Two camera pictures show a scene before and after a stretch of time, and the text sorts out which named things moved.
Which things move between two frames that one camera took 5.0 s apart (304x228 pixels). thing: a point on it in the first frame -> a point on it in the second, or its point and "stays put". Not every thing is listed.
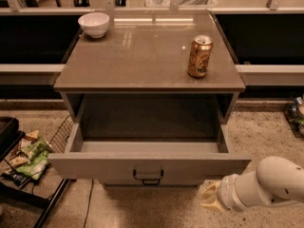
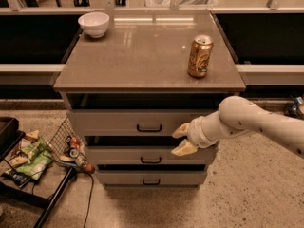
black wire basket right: (294, 113) stays put
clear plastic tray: (186, 0) stays put
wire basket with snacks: (11, 133) stays put
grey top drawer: (146, 161) -> (132, 123)
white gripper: (225, 192) -> (196, 132)
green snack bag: (37, 154) stays put
